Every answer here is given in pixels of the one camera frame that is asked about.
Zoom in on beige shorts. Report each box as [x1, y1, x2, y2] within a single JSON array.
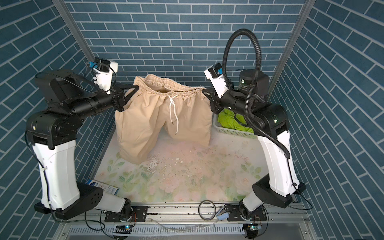
[[115, 74, 213, 165]]

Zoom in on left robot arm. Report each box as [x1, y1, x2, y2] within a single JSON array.
[[25, 69, 139, 222]]

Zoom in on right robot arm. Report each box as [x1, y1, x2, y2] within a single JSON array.
[[203, 66, 306, 218]]

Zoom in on lime green shorts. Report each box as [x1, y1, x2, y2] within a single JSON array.
[[218, 109, 254, 134]]

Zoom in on white plastic basket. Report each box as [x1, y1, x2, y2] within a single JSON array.
[[213, 114, 258, 139]]

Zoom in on blue white paper box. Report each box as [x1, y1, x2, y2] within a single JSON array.
[[86, 179, 119, 195]]

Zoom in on blue white connector plug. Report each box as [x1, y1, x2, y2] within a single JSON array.
[[216, 212, 230, 221]]

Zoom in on black corrugated cable hose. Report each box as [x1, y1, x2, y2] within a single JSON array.
[[222, 28, 291, 160]]

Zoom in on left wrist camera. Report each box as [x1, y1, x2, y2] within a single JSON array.
[[89, 57, 118, 95]]

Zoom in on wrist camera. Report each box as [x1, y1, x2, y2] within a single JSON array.
[[204, 63, 229, 98], [89, 57, 118, 95]]

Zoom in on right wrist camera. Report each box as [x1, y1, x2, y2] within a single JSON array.
[[204, 63, 229, 98]]

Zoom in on black coiled cable loop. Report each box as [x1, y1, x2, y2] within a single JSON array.
[[197, 200, 217, 222]]

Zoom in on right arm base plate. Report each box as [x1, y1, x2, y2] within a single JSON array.
[[224, 204, 267, 222]]

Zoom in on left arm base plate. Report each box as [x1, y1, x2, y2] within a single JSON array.
[[105, 206, 149, 223]]

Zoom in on white slotted cable duct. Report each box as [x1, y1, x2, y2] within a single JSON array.
[[69, 224, 245, 237]]

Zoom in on aluminium front rail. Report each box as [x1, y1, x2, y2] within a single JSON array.
[[53, 203, 317, 240]]

